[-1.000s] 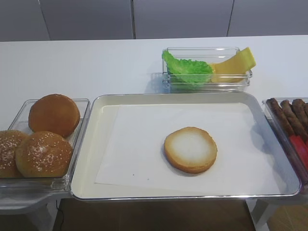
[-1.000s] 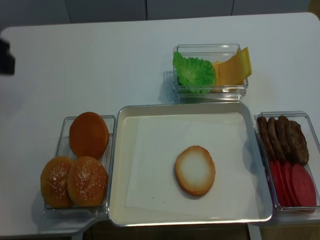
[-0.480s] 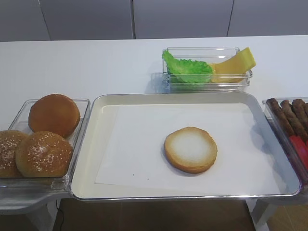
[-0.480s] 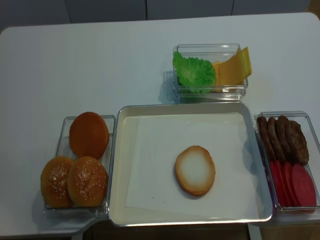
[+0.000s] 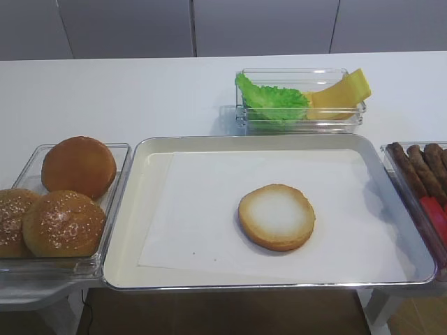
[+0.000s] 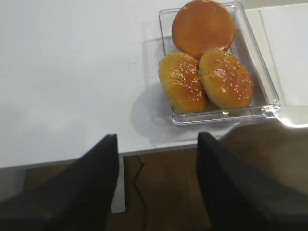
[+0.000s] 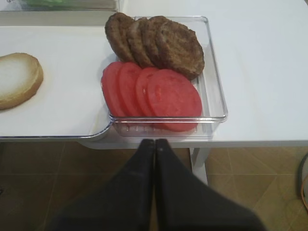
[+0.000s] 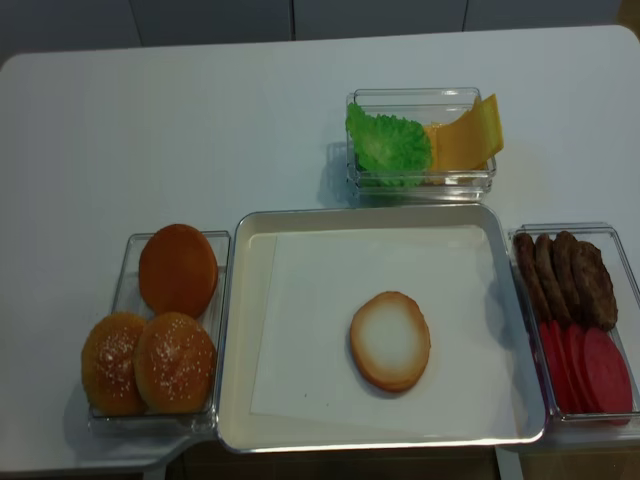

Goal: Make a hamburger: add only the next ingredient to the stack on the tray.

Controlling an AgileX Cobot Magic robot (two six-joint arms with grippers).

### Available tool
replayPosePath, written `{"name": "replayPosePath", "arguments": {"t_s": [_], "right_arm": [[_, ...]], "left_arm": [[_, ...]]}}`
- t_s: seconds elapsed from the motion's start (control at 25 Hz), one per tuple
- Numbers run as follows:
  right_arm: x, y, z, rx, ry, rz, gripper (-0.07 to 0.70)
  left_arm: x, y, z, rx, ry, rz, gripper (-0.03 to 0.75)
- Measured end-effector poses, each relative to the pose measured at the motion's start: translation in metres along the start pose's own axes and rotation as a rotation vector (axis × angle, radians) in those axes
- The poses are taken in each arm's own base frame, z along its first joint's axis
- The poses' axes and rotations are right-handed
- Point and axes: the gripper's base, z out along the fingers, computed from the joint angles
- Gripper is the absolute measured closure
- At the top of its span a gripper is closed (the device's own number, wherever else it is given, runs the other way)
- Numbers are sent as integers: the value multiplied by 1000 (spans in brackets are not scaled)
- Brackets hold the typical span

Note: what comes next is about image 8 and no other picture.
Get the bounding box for clear bun container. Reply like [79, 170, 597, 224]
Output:
[88, 231, 231, 437]

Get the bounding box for yellow cheese slice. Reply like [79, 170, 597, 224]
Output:
[424, 94, 504, 172]
[424, 124, 490, 171]

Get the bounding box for brown meat patty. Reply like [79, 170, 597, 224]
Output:
[535, 233, 572, 328]
[552, 231, 588, 328]
[513, 233, 552, 323]
[571, 241, 618, 332]

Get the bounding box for plain bottom bun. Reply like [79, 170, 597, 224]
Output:
[349, 291, 431, 394]
[139, 224, 218, 318]

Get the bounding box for white paper sheet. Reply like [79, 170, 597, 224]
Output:
[251, 226, 544, 439]

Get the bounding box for green lettuce leaf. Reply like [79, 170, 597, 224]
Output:
[346, 103, 433, 188]

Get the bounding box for metal baking tray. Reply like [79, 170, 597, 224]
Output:
[215, 204, 546, 453]

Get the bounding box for red tomato slice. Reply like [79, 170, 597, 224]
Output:
[580, 328, 633, 414]
[563, 324, 598, 414]
[538, 322, 556, 400]
[548, 321, 584, 414]

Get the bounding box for sesame top bun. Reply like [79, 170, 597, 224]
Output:
[133, 312, 217, 414]
[81, 312, 147, 416]

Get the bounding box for clear patty tomato container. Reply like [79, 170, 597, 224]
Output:
[506, 222, 639, 446]

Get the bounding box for clear lettuce cheese container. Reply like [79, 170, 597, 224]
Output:
[345, 88, 497, 201]

